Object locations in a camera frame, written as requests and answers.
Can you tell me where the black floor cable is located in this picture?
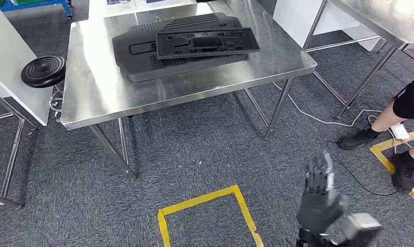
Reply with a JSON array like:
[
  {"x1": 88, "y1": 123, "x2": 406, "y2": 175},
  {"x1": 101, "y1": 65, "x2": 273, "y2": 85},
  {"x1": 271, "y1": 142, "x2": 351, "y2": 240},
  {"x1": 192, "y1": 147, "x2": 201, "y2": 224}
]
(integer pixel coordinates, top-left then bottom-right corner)
[{"x1": 326, "y1": 139, "x2": 414, "y2": 198}]

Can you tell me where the printed paper sheet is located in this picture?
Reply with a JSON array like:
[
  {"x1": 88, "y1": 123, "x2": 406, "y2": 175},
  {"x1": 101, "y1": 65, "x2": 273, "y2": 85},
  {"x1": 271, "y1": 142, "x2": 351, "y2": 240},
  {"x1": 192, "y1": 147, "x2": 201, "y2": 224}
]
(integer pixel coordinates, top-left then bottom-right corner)
[{"x1": 106, "y1": 0, "x2": 135, "y2": 11}]

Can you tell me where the white table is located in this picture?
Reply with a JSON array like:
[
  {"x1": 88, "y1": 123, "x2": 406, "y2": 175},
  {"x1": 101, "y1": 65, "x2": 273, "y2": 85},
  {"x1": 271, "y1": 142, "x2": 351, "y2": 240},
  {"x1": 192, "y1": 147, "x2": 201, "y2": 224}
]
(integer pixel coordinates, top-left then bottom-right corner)
[{"x1": 88, "y1": 0, "x2": 198, "y2": 20}]

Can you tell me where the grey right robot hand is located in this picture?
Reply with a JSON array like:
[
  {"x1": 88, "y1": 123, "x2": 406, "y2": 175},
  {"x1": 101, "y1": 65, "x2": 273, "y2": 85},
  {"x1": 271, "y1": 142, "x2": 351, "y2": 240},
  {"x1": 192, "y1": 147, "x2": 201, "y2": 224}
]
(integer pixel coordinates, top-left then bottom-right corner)
[{"x1": 296, "y1": 150, "x2": 349, "y2": 238}]

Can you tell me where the yellow floor tape square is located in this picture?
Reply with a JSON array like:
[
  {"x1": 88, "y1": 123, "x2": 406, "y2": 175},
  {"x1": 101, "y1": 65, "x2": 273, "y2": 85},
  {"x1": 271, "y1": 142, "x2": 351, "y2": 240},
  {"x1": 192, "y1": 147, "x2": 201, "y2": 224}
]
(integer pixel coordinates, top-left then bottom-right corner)
[
  {"x1": 369, "y1": 128, "x2": 414, "y2": 208},
  {"x1": 157, "y1": 185, "x2": 265, "y2": 247}
]

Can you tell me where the dark grey plastic panel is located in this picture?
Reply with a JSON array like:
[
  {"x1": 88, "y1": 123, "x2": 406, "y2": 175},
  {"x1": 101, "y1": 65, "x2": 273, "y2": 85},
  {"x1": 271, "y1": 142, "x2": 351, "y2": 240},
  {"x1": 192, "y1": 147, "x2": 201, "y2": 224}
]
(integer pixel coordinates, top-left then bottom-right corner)
[{"x1": 112, "y1": 12, "x2": 251, "y2": 83}]

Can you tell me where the stainless steel workbench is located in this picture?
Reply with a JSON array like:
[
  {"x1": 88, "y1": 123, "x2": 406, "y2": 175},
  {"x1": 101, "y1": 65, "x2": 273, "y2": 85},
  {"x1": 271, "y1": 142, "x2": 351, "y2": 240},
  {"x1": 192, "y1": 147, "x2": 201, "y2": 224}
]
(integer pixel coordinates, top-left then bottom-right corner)
[{"x1": 60, "y1": 0, "x2": 318, "y2": 180}]

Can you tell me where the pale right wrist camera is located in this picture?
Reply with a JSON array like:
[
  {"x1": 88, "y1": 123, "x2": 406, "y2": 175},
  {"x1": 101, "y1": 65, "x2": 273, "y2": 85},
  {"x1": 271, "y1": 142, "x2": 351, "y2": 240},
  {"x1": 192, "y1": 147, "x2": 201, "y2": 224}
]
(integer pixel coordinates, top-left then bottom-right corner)
[{"x1": 341, "y1": 213, "x2": 383, "y2": 247}]

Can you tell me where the steel table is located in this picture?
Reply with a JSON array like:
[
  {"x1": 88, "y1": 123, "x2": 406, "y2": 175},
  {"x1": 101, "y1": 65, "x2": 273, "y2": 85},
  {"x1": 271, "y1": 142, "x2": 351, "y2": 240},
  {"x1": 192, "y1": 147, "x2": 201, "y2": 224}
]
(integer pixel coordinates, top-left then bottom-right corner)
[{"x1": 328, "y1": 0, "x2": 414, "y2": 119}]

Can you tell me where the person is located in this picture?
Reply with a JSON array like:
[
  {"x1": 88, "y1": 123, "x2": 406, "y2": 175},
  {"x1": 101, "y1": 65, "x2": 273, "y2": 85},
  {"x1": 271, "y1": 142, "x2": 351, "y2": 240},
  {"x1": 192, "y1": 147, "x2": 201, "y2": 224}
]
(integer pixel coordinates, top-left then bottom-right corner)
[{"x1": 337, "y1": 68, "x2": 414, "y2": 192}]

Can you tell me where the white desk panel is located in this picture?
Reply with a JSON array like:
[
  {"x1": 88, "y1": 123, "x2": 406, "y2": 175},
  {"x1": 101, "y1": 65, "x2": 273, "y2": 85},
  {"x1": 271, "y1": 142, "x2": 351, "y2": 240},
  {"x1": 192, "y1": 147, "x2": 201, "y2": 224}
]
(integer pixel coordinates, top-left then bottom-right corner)
[{"x1": 273, "y1": 0, "x2": 381, "y2": 52}]

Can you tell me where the white power strip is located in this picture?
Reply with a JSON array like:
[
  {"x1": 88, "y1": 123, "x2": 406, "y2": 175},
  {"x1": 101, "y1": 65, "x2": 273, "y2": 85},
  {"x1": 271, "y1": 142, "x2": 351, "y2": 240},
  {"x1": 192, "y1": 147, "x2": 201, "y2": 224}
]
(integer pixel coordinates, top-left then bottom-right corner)
[{"x1": 390, "y1": 122, "x2": 411, "y2": 141}]

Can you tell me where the blue metal cart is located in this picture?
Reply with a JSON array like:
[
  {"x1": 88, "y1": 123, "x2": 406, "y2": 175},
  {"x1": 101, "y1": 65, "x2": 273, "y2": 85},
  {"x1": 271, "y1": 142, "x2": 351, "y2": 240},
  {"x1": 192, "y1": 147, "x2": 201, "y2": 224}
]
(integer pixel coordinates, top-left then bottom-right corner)
[{"x1": 0, "y1": 0, "x2": 73, "y2": 21}]

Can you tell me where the black stool chrome base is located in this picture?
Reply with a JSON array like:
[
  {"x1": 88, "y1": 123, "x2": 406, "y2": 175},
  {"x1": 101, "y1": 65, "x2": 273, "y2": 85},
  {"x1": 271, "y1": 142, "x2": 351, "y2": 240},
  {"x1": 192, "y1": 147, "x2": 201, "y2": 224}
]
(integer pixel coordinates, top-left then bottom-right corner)
[{"x1": 21, "y1": 55, "x2": 67, "y2": 121}]

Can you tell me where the white desk steel frame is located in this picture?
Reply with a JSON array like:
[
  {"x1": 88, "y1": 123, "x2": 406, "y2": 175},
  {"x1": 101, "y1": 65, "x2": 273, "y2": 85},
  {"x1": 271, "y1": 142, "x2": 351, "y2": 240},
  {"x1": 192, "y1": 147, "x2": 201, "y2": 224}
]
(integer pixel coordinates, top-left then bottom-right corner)
[{"x1": 0, "y1": 5, "x2": 54, "y2": 209}]

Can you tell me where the black plastic frame part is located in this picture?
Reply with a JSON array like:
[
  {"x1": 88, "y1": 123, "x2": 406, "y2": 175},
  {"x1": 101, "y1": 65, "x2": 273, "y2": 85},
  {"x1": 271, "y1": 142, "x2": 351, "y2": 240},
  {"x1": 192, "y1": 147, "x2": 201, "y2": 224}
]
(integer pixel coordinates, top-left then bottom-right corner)
[{"x1": 155, "y1": 27, "x2": 261, "y2": 61}]

